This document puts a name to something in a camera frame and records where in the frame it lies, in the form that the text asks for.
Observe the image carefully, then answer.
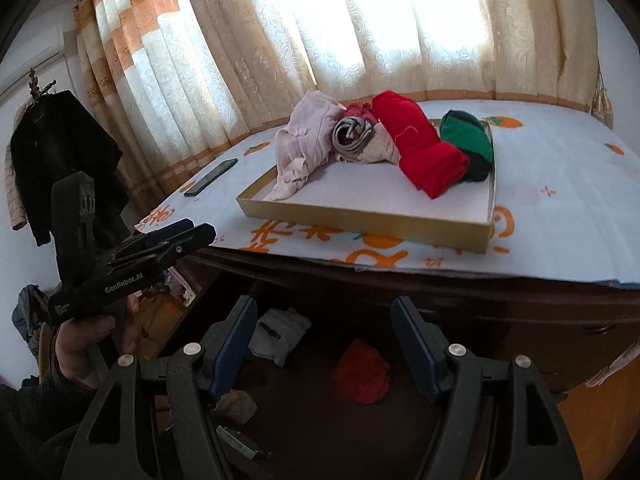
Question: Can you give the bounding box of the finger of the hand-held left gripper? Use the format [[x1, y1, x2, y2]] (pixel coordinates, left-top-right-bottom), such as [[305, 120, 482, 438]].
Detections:
[[117, 218, 196, 256], [107, 225, 217, 273]]

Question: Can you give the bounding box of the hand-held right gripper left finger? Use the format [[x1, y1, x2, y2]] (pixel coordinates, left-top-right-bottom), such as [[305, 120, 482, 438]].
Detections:
[[60, 295, 259, 480]]

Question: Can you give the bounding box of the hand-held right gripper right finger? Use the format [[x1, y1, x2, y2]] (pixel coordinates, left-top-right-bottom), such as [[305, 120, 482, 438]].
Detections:
[[391, 296, 583, 480]]

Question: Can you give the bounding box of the grey white underwear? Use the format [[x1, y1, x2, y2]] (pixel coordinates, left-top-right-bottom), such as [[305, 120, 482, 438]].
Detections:
[[248, 308, 312, 367]]

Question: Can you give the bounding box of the maroon underwear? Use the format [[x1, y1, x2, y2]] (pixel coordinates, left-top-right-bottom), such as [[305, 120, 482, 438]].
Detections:
[[332, 339, 391, 405]]

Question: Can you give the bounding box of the wooden drawer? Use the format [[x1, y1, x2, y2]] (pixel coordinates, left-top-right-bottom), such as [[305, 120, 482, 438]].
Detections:
[[165, 270, 566, 480]]

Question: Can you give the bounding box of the pale pink underwear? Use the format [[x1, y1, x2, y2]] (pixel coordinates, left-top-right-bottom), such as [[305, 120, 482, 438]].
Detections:
[[263, 91, 346, 202]]

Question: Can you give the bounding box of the shallow tan cardboard tray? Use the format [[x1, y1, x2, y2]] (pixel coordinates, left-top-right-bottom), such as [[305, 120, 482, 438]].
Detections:
[[236, 116, 497, 256]]

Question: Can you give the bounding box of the dark red grey-waistband underwear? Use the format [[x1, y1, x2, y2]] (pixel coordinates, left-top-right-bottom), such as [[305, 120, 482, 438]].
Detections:
[[332, 102, 382, 162]]

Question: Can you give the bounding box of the bright red underwear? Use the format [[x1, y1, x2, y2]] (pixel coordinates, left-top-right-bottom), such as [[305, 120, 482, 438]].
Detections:
[[371, 91, 471, 200]]

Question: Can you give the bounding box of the green and black underwear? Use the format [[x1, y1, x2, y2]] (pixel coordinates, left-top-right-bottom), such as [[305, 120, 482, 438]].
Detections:
[[440, 110, 494, 183]]

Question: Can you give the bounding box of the person's left forearm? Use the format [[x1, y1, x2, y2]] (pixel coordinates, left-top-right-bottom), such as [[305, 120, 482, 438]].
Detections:
[[0, 355, 111, 480]]

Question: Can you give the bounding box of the person's left hand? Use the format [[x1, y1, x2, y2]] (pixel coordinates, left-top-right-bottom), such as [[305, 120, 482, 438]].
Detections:
[[54, 295, 143, 391]]

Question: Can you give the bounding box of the pile of colourful papers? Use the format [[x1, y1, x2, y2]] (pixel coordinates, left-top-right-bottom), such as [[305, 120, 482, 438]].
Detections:
[[165, 265, 202, 307]]

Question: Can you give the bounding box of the black smartphone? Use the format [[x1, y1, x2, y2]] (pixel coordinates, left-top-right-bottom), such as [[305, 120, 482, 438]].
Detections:
[[183, 158, 239, 197]]

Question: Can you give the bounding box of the tan cloth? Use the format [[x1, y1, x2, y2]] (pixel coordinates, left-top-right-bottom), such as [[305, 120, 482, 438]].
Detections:
[[220, 390, 258, 426]]

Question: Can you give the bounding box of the pale padded jacket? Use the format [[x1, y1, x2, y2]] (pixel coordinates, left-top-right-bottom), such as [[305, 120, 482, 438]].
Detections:
[[5, 145, 28, 232]]

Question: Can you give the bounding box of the black jacket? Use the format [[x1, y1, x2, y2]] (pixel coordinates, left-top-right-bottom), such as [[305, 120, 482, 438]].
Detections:
[[10, 90, 131, 247]]

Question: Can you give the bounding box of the grey blue bag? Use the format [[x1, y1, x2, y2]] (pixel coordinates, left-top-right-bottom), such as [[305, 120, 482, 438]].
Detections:
[[12, 285, 51, 356]]

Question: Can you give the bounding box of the small grey green object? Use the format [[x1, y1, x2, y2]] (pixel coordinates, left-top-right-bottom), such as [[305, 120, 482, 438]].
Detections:
[[216, 425, 263, 459]]

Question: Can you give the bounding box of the dark wooden desk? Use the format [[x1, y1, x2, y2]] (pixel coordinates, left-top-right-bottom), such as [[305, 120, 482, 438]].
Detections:
[[165, 247, 640, 396]]

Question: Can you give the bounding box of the wooden coat rack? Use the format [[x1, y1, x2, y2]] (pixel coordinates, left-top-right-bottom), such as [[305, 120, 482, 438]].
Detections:
[[27, 69, 57, 106]]

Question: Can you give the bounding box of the cream and orange curtain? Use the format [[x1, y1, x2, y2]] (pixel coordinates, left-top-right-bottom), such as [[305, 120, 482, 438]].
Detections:
[[72, 0, 601, 201]]

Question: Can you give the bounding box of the pale pink cloth strip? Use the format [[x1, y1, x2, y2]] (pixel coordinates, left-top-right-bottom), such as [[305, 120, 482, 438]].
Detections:
[[585, 342, 640, 388]]

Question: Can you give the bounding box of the curtain tassel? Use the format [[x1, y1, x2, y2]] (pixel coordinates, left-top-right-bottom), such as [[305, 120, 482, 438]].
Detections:
[[592, 60, 615, 128]]

